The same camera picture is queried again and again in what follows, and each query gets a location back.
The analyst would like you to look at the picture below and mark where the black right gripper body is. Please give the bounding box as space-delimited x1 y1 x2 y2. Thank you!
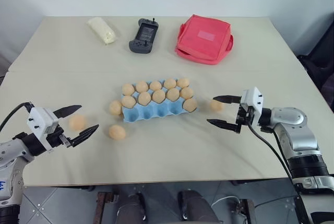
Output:
234 104 256 134

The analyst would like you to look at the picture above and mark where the dark grey handheld controller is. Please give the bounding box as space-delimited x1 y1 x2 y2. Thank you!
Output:
128 17 160 54

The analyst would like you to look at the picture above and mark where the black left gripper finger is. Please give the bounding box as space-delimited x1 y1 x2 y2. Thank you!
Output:
53 104 82 119
69 124 100 148

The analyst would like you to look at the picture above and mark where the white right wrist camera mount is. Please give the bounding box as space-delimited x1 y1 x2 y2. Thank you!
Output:
240 86 265 127

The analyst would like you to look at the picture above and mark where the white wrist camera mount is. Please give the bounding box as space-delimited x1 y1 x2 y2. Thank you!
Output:
26 107 59 152
240 86 265 127

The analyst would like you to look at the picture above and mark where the rusty metal bracket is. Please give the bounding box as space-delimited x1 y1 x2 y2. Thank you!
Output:
241 198 256 224
96 192 116 224

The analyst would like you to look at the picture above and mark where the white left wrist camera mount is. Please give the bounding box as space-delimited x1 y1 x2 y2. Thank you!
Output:
26 107 59 152

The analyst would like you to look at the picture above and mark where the blue egg tray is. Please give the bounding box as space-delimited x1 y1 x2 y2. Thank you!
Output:
121 77 199 124

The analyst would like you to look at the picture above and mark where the white plastic packet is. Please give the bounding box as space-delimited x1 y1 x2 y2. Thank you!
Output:
87 16 117 45

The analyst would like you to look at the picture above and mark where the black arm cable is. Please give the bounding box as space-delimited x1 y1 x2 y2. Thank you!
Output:
0 101 35 131
246 123 298 191

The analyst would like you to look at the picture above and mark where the tan egg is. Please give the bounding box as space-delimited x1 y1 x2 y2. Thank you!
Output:
176 77 190 89
68 114 87 132
137 91 153 106
163 78 177 90
209 99 225 112
149 80 163 91
122 83 136 97
151 89 167 104
180 87 195 100
121 95 137 110
183 98 198 113
165 88 181 102
135 80 150 93
108 100 123 116
108 124 127 140

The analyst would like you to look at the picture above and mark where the red fabric bag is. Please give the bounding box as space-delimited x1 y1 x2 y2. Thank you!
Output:
174 14 234 66

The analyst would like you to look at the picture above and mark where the white floor cable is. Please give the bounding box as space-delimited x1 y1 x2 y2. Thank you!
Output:
210 194 242 209

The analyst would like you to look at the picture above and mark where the dark rounded shape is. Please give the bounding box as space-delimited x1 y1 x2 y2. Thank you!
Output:
114 185 147 224
176 190 219 224

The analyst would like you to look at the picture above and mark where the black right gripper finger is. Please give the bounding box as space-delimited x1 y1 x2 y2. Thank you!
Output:
206 119 237 132
212 94 243 104

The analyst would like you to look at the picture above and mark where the dark chair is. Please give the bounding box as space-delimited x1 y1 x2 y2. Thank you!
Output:
296 12 334 100

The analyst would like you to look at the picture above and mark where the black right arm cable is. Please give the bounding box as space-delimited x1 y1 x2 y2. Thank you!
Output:
246 123 298 191

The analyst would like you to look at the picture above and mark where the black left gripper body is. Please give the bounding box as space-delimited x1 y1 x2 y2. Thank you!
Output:
46 126 73 152

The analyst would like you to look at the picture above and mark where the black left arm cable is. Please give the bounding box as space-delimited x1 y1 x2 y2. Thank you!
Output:
0 101 35 131

